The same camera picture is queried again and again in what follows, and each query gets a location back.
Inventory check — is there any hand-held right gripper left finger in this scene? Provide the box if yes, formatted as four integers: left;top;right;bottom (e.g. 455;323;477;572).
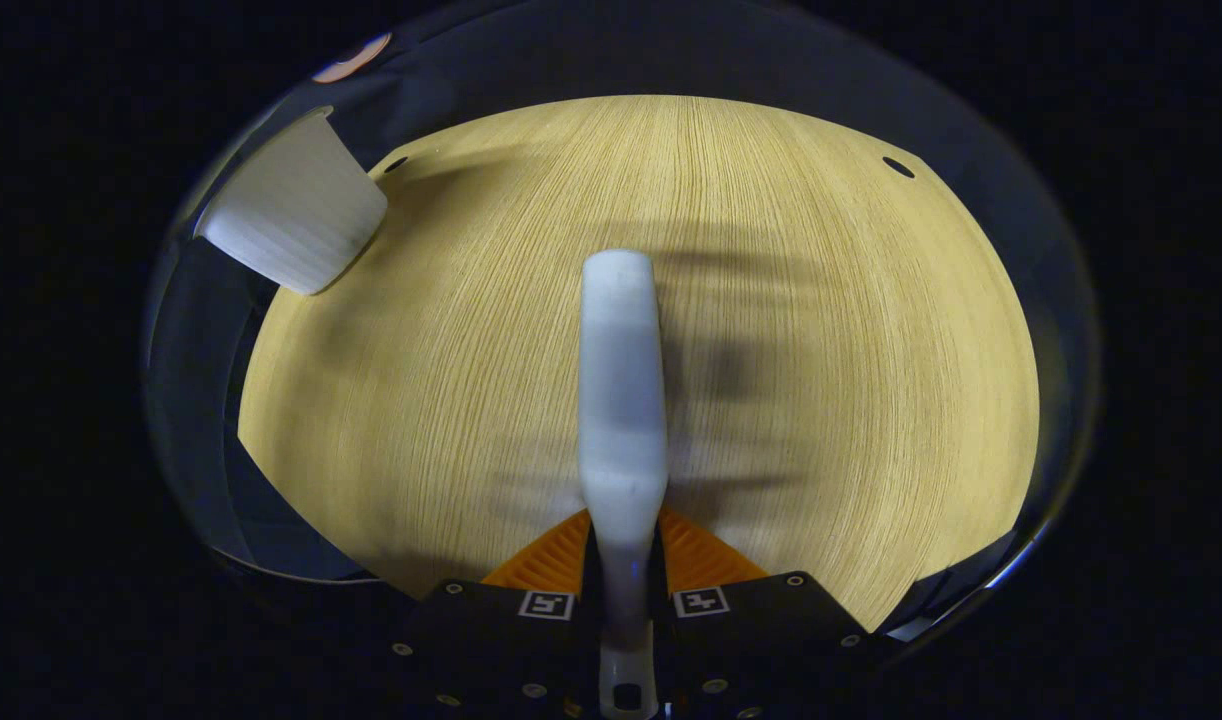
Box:
389;507;604;720

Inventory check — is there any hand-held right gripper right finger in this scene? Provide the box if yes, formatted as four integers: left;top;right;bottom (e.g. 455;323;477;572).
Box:
652;506;872;720

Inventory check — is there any small white broom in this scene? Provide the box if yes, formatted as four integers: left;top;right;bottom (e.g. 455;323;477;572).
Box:
577;248;671;720

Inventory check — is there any white garbage bin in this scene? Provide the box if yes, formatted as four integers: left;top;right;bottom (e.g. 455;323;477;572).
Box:
195;106;390;297

